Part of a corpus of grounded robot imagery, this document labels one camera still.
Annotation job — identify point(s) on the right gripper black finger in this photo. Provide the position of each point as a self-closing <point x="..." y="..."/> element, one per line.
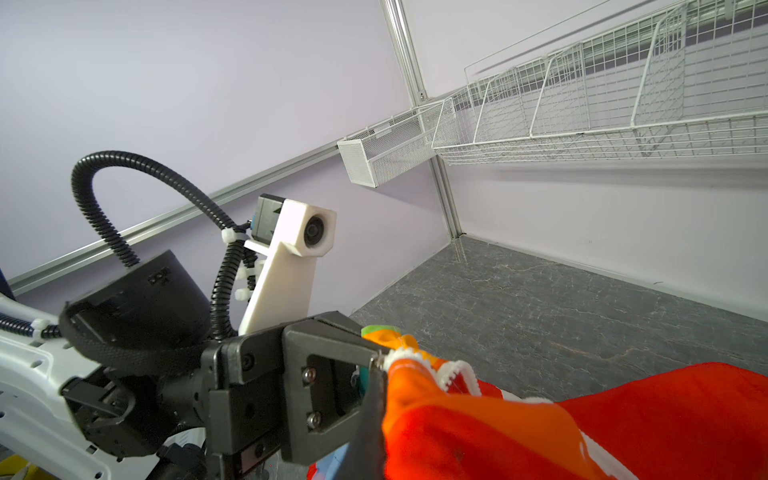
<point x="366" y="455"/>

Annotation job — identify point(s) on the colourful rainbow kids jacket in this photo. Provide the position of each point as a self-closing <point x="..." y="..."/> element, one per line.
<point x="706" y="421"/>

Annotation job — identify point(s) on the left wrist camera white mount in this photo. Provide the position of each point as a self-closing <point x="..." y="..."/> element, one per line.
<point x="291" y="235"/>

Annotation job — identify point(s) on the white mesh box basket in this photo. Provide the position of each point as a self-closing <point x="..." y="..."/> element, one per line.
<point x="390" y="148"/>

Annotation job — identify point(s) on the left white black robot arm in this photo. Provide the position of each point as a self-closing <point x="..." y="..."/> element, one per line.
<point x="168" y="376"/>

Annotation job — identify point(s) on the white wire shelf basket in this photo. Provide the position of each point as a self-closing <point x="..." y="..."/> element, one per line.
<point x="684" y="82"/>

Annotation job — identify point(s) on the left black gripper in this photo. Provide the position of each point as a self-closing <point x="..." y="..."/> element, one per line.
<point x="293" y="388"/>

